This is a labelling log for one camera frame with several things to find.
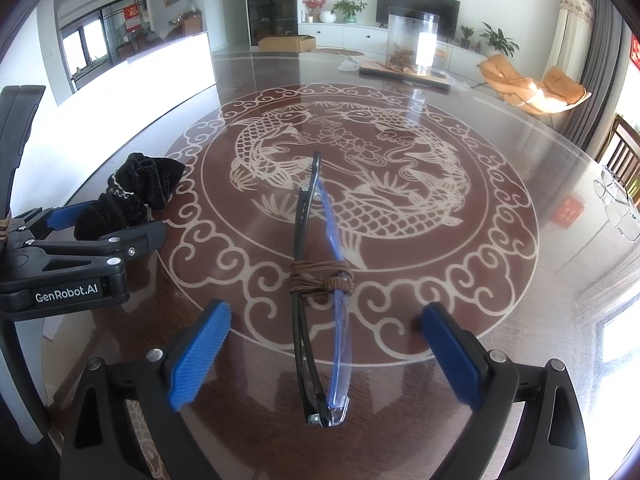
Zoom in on grey curtain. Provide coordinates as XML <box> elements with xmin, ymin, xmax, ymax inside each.
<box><xmin>560</xmin><ymin>0</ymin><xmax>631</xmax><ymax>156</ymax></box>

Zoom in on red flower bouquet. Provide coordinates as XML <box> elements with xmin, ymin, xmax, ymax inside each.
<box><xmin>301</xmin><ymin>0</ymin><xmax>331</xmax><ymax>23</ymax></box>

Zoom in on cream covered air conditioner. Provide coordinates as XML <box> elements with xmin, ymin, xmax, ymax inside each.
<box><xmin>542</xmin><ymin>0</ymin><xmax>596</xmax><ymax>86</ymax></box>

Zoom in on large potted plant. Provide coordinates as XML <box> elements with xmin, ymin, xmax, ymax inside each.
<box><xmin>480</xmin><ymin>22</ymin><xmax>520</xmax><ymax>58</ymax></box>

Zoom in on wooden dining chair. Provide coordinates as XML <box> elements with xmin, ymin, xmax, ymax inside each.
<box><xmin>165</xmin><ymin>10</ymin><xmax>203</xmax><ymax>41</ymax></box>

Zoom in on clear jar black lid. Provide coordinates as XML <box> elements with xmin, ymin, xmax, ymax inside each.
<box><xmin>385</xmin><ymin>6</ymin><xmax>441</xmax><ymax>77</ymax></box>

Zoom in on black television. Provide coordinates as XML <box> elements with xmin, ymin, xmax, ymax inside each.
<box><xmin>376</xmin><ymin>0</ymin><xmax>461</xmax><ymax>41</ymax></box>

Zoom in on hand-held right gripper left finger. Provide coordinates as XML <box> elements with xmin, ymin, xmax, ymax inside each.
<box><xmin>59</xmin><ymin>298</ymin><xmax>233</xmax><ymax>480</ymax></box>

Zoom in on brown cardboard box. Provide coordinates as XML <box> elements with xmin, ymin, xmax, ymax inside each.
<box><xmin>257</xmin><ymin>34</ymin><xmax>317</xmax><ymax>53</ymax></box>

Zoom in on wooden board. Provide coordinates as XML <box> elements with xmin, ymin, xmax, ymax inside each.
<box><xmin>359</xmin><ymin>60</ymin><xmax>451</xmax><ymax>92</ymax></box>

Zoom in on window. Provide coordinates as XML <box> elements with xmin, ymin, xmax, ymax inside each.
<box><xmin>60</xmin><ymin>22</ymin><xmax>108</xmax><ymax>73</ymax></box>

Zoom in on wooden slatted chair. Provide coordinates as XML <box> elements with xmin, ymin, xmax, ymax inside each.
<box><xmin>597</xmin><ymin>115</ymin><xmax>640</xmax><ymax>196</ymax></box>

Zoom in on dark display cabinet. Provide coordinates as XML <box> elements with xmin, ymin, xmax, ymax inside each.
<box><xmin>244</xmin><ymin>0</ymin><xmax>299</xmax><ymax>51</ymax></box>

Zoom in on clear glassware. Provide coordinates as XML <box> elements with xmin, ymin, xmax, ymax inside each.
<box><xmin>592</xmin><ymin>165</ymin><xmax>640</xmax><ymax>241</ymax></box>

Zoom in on orange lounge chair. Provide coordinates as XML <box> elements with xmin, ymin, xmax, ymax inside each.
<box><xmin>477</xmin><ymin>55</ymin><xmax>538</xmax><ymax>106</ymax></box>
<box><xmin>525</xmin><ymin>66</ymin><xmax>587</xmax><ymax>116</ymax></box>

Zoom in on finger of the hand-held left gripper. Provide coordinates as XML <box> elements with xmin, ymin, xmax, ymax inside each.
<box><xmin>27</xmin><ymin>219</ymin><xmax>168</xmax><ymax>268</ymax></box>
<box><xmin>7</xmin><ymin>201</ymin><xmax>97</xmax><ymax>244</ymax></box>

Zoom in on white television cabinet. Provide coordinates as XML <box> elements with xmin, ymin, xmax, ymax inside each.
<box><xmin>298</xmin><ymin>22</ymin><xmax>488</xmax><ymax>68</ymax></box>

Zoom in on white divider board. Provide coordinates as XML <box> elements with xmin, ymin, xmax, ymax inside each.
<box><xmin>0</xmin><ymin>32</ymin><xmax>217</xmax><ymax>448</ymax></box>

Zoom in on leafy green potted plant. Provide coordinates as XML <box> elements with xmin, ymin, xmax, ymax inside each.
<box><xmin>332</xmin><ymin>0</ymin><xmax>368</xmax><ymax>25</ymax></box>

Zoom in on clear plastic bag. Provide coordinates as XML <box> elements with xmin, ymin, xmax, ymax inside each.
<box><xmin>337</xmin><ymin>55</ymin><xmax>373</xmax><ymax>73</ymax></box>

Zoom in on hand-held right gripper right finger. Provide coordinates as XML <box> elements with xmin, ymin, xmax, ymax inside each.
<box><xmin>420</xmin><ymin>301</ymin><xmax>592</xmax><ymax>480</ymax></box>

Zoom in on black velvet pouch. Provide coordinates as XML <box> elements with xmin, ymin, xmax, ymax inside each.
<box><xmin>74</xmin><ymin>152</ymin><xmax>187</xmax><ymax>241</ymax></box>

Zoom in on black frame eyeglasses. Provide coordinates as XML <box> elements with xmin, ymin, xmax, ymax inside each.
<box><xmin>290</xmin><ymin>151</ymin><xmax>357</xmax><ymax>428</ymax></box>

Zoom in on brown patterned desktop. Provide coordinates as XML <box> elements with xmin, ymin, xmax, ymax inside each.
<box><xmin>40</xmin><ymin>50</ymin><xmax>640</xmax><ymax>480</ymax></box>

